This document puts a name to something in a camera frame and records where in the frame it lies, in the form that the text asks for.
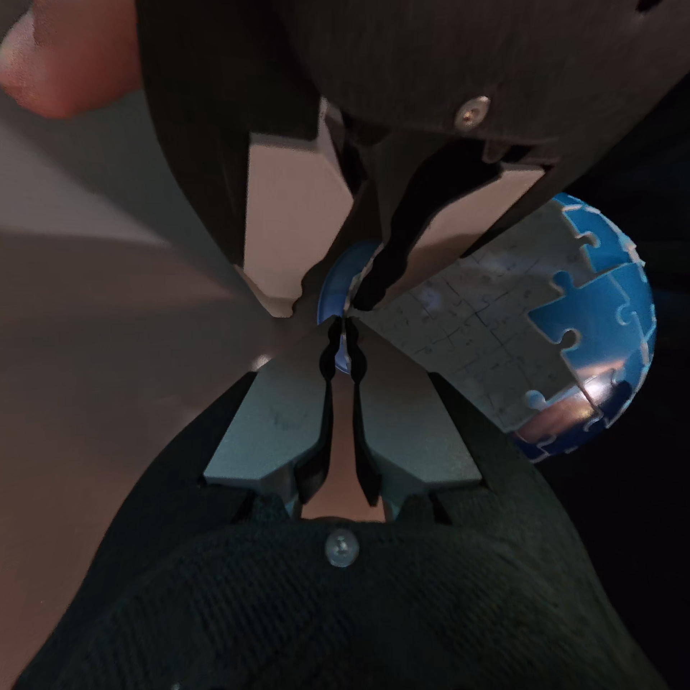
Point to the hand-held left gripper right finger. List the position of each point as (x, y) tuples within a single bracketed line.
[(415, 431)]

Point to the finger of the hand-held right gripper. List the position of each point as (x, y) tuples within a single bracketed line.
[(458, 221), (280, 215)]

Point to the person's right hand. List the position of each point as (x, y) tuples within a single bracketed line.
[(70, 59)]

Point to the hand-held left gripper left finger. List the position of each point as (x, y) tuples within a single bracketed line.
[(269, 426)]

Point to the blue puzzle ball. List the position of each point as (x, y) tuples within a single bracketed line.
[(593, 312)]

